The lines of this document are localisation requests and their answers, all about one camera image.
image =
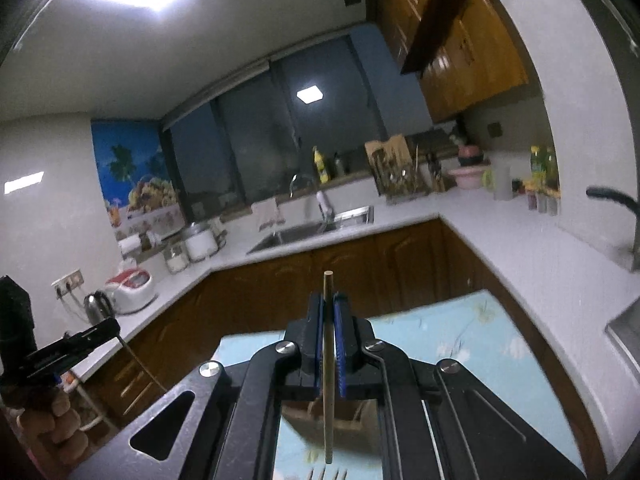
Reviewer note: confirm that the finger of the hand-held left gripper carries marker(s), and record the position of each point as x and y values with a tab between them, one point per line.
80	342

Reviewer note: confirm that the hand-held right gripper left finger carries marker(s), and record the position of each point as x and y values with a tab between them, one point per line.
320	332

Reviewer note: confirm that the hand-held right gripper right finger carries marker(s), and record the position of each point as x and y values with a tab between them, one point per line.
341	340

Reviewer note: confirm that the wooden utensil holder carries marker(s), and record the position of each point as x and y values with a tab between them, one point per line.
305	425

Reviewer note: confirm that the metal fork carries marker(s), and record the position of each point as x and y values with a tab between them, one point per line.
341	475

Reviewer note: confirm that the dish rack with utensils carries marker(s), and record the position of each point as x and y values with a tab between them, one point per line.
402	180

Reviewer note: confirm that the person's left hand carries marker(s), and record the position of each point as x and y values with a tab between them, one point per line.
55	420

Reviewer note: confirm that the steel electric kettle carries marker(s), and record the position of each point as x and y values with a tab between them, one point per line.
97	307

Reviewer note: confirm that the red and white rice cooker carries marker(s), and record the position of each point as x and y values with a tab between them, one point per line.
131	292

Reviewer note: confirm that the steel kitchen sink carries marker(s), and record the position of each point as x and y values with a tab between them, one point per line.
300	232

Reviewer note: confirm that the paper towel roll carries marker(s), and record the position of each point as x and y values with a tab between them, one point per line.
130	246

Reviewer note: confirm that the floral light blue tablecloth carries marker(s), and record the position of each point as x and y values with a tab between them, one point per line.
450	330

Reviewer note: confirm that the white faucet water filter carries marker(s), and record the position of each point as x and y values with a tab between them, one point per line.
325	207

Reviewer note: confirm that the glass jar with white contents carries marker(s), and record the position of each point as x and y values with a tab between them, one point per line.
176	260

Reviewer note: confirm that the white dish towel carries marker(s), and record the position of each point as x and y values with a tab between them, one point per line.
267	215

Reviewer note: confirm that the white cooking pot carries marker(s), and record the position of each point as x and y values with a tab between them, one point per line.
200	245

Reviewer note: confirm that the chrome sink faucet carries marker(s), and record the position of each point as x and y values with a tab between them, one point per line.
295	180

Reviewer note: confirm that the yellow dish soap bottle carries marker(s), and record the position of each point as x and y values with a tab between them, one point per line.
321	167

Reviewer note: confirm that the dark bottle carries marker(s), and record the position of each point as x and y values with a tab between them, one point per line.
339	165

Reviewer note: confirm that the knife block with black knives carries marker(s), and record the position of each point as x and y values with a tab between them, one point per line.
434	175

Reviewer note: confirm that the dark kitchen window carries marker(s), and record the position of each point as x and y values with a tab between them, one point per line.
250	150

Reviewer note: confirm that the wooden cutting board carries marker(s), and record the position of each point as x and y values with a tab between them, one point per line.
385	147

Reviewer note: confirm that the stack of pink bowls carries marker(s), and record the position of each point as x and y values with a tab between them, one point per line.
467	170

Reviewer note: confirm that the white plastic pitcher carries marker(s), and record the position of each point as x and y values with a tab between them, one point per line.
503	180

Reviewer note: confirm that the small spice jar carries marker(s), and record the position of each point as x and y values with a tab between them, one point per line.
528	201
540	202
552	205

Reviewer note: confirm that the steel sink basin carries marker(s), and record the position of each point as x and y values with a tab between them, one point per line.
627	335

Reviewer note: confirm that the black faucet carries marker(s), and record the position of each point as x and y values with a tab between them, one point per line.
607	193

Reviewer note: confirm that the wooden upper cabinets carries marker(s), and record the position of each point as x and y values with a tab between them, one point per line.
480	65

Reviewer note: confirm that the dark brown cabinet door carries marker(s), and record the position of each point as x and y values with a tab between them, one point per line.
440	20

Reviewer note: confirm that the wall power outlet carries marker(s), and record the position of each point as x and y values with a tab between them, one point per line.
67	283

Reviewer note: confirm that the white metal frame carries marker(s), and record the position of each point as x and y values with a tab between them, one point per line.
92	405

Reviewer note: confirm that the blue palm tree wall poster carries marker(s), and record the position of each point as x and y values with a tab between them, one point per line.
120	160

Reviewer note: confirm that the dark wall socket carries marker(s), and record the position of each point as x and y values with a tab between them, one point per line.
495	128

